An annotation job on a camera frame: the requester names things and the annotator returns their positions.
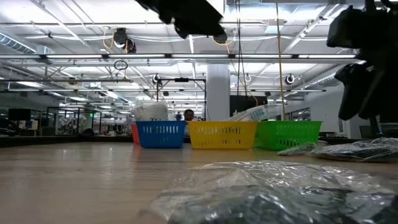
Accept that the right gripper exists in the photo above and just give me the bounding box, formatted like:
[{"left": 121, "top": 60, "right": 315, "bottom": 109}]
[{"left": 326, "top": 4, "right": 398, "bottom": 123}]

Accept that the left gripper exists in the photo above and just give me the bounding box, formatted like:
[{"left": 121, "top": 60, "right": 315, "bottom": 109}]
[{"left": 135, "top": 0, "right": 228, "bottom": 40}]

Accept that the black sponge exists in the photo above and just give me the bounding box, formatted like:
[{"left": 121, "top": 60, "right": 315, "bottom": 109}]
[
  {"left": 276, "top": 136, "right": 398, "bottom": 164},
  {"left": 149, "top": 160, "right": 398, "bottom": 224}
]

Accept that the white building column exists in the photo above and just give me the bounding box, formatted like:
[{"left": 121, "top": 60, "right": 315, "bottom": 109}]
[{"left": 206, "top": 63, "right": 231, "bottom": 121}]

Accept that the green plastic basket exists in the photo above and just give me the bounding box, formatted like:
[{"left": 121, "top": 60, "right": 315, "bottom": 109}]
[{"left": 254, "top": 120, "right": 323, "bottom": 152}]

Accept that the yellow plastic basket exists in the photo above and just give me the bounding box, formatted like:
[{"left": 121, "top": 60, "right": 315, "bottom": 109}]
[{"left": 187, "top": 120, "right": 259, "bottom": 150}]

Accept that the blue plastic basket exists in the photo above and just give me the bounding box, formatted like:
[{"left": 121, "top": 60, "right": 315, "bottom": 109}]
[{"left": 136, "top": 120, "right": 187, "bottom": 149}]

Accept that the orange plastic basket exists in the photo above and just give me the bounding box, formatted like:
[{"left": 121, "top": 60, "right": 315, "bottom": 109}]
[{"left": 130, "top": 123, "right": 141, "bottom": 146}]

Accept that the black monitor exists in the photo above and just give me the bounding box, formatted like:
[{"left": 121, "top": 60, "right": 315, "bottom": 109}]
[{"left": 7, "top": 108, "right": 32, "bottom": 122}]

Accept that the silver spiral duct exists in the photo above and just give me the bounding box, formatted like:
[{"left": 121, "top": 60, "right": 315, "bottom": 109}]
[
  {"left": 0, "top": 32, "right": 55, "bottom": 57},
  {"left": 285, "top": 58, "right": 354, "bottom": 95}
]

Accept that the black metal rig frame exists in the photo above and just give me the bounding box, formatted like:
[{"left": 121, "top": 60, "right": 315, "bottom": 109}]
[{"left": 155, "top": 77, "right": 208, "bottom": 121}]

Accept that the black wall screen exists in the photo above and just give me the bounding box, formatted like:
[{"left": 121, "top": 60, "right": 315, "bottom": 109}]
[{"left": 229, "top": 95, "right": 269, "bottom": 115}]

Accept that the black hanging cable coil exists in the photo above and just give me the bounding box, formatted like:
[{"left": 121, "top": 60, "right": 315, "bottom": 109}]
[{"left": 113, "top": 59, "right": 129, "bottom": 71}]

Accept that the yellow hanging cable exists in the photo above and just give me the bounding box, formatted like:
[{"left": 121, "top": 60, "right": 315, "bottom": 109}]
[{"left": 275, "top": 0, "right": 286, "bottom": 121}]

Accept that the black framed glass enclosure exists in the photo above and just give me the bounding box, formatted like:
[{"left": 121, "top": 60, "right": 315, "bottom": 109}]
[{"left": 46, "top": 106, "right": 102, "bottom": 136}]

